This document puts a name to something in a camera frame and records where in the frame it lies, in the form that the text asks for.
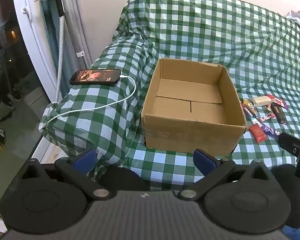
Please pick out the black smartphone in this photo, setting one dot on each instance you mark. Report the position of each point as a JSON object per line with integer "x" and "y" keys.
{"x": 95, "y": 77}

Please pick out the purple white snack packet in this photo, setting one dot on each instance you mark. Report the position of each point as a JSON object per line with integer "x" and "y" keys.
{"x": 271, "y": 130}

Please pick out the red square snack packet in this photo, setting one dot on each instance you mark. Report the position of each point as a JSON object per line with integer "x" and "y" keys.
{"x": 257, "y": 133}

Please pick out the red white candy bar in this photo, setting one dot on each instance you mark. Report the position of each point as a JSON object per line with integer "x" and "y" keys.
{"x": 278, "y": 113}

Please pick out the red white snack packet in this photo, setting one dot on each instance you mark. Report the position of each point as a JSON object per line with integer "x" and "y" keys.
{"x": 267, "y": 117}

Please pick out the gold snack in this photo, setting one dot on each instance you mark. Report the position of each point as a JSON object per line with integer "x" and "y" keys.
{"x": 247, "y": 104}

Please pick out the green checked cover cloth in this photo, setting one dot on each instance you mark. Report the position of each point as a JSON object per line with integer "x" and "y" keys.
{"x": 202, "y": 30}

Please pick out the red purple snack packet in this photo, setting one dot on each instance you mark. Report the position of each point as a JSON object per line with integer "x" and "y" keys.
{"x": 280, "y": 102}

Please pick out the blue cloth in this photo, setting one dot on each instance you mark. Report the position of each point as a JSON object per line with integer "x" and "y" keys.
{"x": 296, "y": 233}

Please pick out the black white shoe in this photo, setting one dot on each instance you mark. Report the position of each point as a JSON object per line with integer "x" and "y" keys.
{"x": 0, "y": 135}

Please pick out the white door frame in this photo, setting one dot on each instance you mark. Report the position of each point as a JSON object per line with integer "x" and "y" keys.
{"x": 37, "y": 42}

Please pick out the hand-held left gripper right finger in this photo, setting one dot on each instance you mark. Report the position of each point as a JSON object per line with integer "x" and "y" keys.
{"x": 205, "y": 160}

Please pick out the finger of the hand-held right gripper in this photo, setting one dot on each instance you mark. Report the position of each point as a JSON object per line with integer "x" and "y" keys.
{"x": 290, "y": 142}

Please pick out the cardboard box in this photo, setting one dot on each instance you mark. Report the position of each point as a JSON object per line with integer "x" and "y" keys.
{"x": 190, "y": 135}

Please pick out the beige nut snack bar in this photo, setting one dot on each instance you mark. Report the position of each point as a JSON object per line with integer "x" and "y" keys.
{"x": 262, "y": 101}

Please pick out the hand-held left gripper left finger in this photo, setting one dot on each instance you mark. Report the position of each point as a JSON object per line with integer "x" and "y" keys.
{"x": 86, "y": 158}

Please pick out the long purple snack bar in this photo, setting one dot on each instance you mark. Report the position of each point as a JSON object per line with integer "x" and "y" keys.
{"x": 250, "y": 116}

